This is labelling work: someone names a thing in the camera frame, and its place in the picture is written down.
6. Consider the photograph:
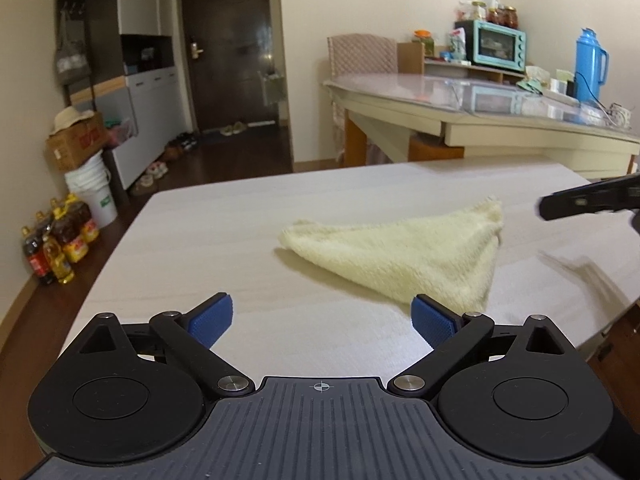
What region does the grey hanging bag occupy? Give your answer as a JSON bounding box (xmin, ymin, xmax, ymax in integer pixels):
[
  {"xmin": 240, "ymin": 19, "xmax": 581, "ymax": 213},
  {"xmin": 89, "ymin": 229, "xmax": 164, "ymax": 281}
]
[{"xmin": 54, "ymin": 7, "xmax": 92, "ymax": 86}]

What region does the cluster of cooking oil bottles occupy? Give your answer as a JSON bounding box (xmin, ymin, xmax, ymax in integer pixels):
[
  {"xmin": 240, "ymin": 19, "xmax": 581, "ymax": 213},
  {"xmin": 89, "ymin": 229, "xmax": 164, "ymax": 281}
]
[{"xmin": 20, "ymin": 195, "xmax": 101, "ymax": 286}]

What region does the quilted chair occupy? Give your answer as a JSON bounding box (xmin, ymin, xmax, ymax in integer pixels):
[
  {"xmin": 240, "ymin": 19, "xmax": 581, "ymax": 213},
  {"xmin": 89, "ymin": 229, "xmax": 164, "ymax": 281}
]
[{"xmin": 327, "ymin": 34, "xmax": 398, "ymax": 166}]

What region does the grey and dark tall cabinet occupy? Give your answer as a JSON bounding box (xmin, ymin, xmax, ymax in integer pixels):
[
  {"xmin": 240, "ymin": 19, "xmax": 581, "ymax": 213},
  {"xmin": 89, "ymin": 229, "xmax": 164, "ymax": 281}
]
[{"xmin": 52, "ymin": 0, "xmax": 193, "ymax": 191}]

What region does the white snack bag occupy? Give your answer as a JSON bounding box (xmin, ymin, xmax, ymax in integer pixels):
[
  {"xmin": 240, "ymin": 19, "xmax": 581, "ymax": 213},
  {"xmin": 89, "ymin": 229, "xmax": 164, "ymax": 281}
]
[{"xmin": 446, "ymin": 27, "xmax": 467, "ymax": 61}]

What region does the cream terry towel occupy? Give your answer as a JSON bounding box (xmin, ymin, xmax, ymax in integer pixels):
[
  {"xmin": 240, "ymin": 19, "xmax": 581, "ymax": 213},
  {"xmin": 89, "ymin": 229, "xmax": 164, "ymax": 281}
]
[{"xmin": 277, "ymin": 196, "xmax": 503, "ymax": 317}]

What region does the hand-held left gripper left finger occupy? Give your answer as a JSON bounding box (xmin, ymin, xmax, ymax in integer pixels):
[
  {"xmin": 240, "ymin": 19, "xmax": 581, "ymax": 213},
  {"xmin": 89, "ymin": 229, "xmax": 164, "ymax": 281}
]
[{"xmin": 75, "ymin": 292, "xmax": 253, "ymax": 398}]

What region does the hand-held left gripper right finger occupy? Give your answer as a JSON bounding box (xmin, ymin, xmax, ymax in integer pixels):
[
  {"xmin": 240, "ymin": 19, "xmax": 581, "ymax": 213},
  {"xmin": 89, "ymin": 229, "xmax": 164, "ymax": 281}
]
[{"xmin": 387, "ymin": 294, "xmax": 573, "ymax": 401}]

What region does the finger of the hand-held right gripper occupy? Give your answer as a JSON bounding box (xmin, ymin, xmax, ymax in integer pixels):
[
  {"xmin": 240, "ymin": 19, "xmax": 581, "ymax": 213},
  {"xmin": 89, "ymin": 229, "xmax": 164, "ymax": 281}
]
[{"xmin": 538, "ymin": 174, "xmax": 640, "ymax": 222}]

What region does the row of shoes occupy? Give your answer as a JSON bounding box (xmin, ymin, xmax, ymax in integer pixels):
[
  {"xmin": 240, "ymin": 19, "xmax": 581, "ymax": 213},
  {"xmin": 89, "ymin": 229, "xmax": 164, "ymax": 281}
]
[{"xmin": 131, "ymin": 121, "xmax": 248, "ymax": 197}]

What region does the red-printed cardboard box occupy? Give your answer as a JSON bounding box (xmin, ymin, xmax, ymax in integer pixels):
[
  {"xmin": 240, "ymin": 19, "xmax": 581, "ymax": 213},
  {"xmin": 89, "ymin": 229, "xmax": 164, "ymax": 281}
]
[{"xmin": 46, "ymin": 112, "xmax": 108, "ymax": 172}]

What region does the dark brown door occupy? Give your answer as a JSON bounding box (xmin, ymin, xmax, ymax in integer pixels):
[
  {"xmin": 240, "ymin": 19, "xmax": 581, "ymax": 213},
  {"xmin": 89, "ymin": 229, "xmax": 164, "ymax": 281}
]
[{"xmin": 179, "ymin": 0, "xmax": 295, "ymax": 136}]

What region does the green tissue pack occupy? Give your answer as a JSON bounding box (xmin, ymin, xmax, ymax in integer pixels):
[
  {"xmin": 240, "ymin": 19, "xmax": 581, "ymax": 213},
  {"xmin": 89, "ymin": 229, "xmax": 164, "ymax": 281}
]
[{"xmin": 517, "ymin": 66, "xmax": 546, "ymax": 93}]

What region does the white plastic bucket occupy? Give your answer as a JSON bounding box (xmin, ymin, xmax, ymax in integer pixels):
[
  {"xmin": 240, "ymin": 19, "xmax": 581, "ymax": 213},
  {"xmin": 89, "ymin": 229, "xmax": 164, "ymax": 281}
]
[
  {"xmin": 64, "ymin": 152, "xmax": 112, "ymax": 196},
  {"xmin": 70, "ymin": 180, "xmax": 119, "ymax": 228}
]

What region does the straw hat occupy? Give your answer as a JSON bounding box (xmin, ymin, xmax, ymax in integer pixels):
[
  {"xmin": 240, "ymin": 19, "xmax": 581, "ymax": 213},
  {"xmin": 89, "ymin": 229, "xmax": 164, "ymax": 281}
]
[{"xmin": 50, "ymin": 107, "xmax": 96, "ymax": 136}]

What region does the wooden desktop shelf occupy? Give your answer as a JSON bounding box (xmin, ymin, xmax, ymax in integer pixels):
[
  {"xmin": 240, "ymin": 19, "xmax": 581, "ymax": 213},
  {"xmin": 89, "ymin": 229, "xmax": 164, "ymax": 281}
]
[{"xmin": 397, "ymin": 41, "xmax": 526, "ymax": 83}]

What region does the cream dining table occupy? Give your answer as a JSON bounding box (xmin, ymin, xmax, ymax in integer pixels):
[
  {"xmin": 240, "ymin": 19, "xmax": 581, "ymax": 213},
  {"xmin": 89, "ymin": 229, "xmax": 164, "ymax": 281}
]
[{"xmin": 322, "ymin": 71, "xmax": 640, "ymax": 181}]

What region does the teal toaster oven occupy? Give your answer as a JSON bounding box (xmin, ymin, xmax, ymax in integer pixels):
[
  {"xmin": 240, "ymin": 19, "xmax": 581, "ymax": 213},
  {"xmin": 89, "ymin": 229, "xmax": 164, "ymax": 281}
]
[{"xmin": 454, "ymin": 20, "xmax": 527, "ymax": 72}]

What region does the blue thermos jug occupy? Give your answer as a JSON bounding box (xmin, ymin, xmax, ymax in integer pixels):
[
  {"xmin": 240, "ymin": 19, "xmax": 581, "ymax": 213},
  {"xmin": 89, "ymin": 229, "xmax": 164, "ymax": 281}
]
[{"xmin": 575, "ymin": 28, "xmax": 610, "ymax": 103}]

